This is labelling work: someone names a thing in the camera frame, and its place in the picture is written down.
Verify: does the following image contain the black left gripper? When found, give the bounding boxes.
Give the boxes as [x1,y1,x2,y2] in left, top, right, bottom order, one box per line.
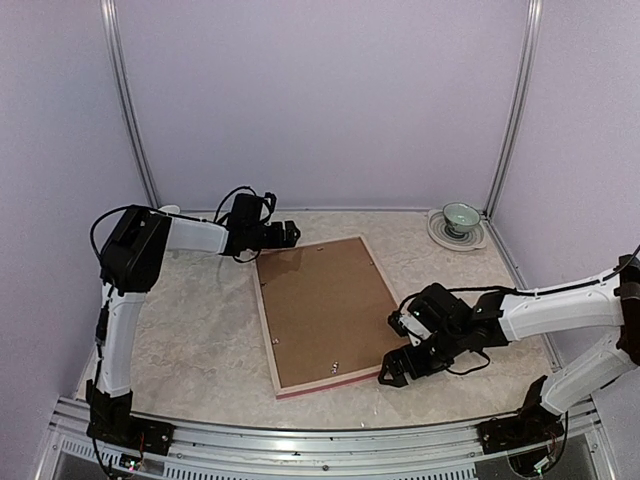
[246,220,298,250]

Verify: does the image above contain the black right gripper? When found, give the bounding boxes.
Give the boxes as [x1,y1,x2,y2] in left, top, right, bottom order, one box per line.
[379,324,466,387]

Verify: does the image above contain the pink wooden picture frame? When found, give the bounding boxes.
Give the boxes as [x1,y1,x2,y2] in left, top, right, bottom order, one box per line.
[250,234,401,402]

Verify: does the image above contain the brown backing board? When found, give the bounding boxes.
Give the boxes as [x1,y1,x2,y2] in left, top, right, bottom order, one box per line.
[256,238,399,390]

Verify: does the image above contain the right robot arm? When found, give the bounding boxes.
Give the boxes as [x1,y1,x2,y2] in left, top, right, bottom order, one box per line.
[378,254,639,444]

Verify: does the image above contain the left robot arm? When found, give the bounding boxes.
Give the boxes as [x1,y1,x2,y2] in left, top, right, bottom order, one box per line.
[86,199,301,445]

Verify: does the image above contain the white paper cup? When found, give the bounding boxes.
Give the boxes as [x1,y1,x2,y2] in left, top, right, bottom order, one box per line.
[159,204,181,214]

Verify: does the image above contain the green teacup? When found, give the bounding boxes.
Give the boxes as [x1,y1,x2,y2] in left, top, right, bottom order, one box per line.
[442,202,481,238]

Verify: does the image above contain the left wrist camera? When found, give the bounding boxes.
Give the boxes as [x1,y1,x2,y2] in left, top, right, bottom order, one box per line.
[226,192,277,229]

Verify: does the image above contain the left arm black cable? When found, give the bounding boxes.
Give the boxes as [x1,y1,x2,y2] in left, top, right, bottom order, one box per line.
[89,204,231,271]

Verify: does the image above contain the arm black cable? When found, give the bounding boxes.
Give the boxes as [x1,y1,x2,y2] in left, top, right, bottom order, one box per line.
[444,244,640,301]
[89,204,231,271]

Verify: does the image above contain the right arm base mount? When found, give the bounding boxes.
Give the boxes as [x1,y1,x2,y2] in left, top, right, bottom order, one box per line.
[477,415,565,454]

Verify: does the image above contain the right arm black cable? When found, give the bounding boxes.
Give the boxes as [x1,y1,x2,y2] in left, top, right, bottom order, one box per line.
[444,244,640,301]

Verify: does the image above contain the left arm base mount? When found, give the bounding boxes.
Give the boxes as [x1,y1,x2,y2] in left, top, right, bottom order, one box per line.
[87,417,175,456]

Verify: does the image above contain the left aluminium post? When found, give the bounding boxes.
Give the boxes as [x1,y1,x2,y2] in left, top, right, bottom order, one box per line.
[99,0,161,208]

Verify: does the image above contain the aluminium post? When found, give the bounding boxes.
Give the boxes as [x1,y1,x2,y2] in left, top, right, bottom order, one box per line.
[99,0,161,208]
[484,0,543,222]

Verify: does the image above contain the aluminium front rail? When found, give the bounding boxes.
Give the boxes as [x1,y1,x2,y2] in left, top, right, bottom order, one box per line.
[34,394,616,480]

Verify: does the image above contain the right aluminium post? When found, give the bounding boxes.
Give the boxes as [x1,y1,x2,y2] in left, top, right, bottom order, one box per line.
[484,0,543,222]

